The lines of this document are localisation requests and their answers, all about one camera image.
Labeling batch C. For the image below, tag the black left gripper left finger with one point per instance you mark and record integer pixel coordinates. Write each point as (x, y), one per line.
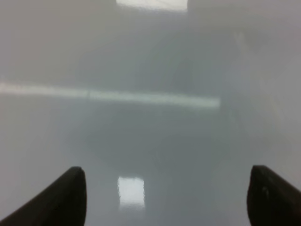
(62, 203)

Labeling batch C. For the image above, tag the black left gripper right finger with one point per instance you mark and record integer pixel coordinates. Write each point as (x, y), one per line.
(271, 200)

